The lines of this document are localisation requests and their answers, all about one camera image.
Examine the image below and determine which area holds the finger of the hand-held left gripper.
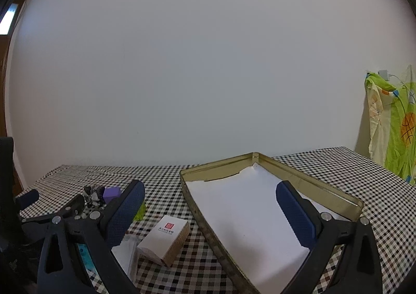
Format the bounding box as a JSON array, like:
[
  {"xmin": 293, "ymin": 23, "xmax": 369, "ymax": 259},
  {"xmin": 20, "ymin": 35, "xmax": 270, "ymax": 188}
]
[
  {"xmin": 15, "ymin": 189, "xmax": 40, "ymax": 213},
  {"xmin": 21, "ymin": 194, "xmax": 86, "ymax": 226}
]

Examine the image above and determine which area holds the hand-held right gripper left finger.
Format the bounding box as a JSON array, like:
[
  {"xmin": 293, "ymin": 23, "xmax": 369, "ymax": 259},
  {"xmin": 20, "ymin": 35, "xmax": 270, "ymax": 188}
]
[{"xmin": 37, "ymin": 180, "xmax": 146, "ymax": 294}]

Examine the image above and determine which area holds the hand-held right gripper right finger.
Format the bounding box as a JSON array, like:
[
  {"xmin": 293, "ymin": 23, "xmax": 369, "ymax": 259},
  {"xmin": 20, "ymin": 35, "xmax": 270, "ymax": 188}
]
[{"xmin": 276, "ymin": 180, "xmax": 383, "ymax": 294}]

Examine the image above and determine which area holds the green building block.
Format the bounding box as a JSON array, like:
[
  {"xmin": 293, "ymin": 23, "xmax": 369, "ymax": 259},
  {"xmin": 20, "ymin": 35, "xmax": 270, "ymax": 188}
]
[{"xmin": 133, "ymin": 201, "xmax": 147, "ymax": 221}]

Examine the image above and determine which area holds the grey black toy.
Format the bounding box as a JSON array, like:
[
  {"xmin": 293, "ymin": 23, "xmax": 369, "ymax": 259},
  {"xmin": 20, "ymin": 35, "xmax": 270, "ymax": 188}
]
[{"xmin": 83, "ymin": 185, "xmax": 106, "ymax": 208}]

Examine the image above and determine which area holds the purple block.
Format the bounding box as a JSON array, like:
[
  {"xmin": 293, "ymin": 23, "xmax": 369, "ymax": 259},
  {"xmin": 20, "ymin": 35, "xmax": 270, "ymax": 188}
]
[{"xmin": 103, "ymin": 186, "xmax": 122, "ymax": 204}]

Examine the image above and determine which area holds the white cardboard box red label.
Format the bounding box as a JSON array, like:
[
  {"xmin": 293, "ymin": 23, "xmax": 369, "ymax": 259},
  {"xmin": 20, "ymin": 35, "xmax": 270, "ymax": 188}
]
[{"xmin": 136, "ymin": 215, "xmax": 191, "ymax": 268}]

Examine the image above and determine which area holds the cyan building block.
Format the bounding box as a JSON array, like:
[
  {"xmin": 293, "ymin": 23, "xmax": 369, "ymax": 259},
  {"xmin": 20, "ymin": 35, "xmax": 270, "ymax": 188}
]
[{"xmin": 76, "ymin": 242, "xmax": 95, "ymax": 278}]

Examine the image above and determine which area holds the golden tin tray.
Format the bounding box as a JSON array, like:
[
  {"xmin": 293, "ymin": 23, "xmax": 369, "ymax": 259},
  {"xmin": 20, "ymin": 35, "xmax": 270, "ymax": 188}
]
[{"xmin": 179, "ymin": 152, "xmax": 365, "ymax": 294}]

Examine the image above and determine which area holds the white plastic packet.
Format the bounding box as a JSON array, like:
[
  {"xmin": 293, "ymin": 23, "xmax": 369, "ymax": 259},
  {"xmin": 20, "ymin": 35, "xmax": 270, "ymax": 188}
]
[{"xmin": 112, "ymin": 234, "xmax": 140, "ymax": 283}]

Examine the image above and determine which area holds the white paper liner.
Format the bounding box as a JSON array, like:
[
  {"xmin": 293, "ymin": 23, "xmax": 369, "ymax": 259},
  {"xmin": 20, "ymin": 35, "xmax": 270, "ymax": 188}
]
[{"xmin": 185, "ymin": 162, "xmax": 356, "ymax": 294}]

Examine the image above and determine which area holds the checked tablecloth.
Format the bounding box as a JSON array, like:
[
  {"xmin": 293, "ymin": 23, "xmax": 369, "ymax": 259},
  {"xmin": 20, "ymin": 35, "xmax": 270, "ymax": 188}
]
[{"xmin": 15, "ymin": 146, "xmax": 416, "ymax": 294}]

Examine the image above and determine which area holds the green printed cloth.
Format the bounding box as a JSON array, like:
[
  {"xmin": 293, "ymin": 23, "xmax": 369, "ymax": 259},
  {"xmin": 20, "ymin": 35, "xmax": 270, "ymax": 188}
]
[{"xmin": 364, "ymin": 65, "xmax": 416, "ymax": 187}]

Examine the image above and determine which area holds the bright transom window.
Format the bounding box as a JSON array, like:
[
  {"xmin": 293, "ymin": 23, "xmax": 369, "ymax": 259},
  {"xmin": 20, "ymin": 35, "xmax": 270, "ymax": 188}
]
[{"xmin": 0, "ymin": 3, "xmax": 19, "ymax": 35}]

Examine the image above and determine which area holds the wooden door frame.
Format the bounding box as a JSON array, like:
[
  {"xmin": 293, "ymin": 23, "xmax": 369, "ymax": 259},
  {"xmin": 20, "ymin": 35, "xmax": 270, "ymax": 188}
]
[{"xmin": 0, "ymin": 0, "xmax": 43, "ymax": 139}]

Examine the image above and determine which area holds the white charging cable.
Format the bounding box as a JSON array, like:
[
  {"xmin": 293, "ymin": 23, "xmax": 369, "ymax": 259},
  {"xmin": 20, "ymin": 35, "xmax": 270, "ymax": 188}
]
[{"xmin": 390, "ymin": 74, "xmax": 416, "ymax": 104}]

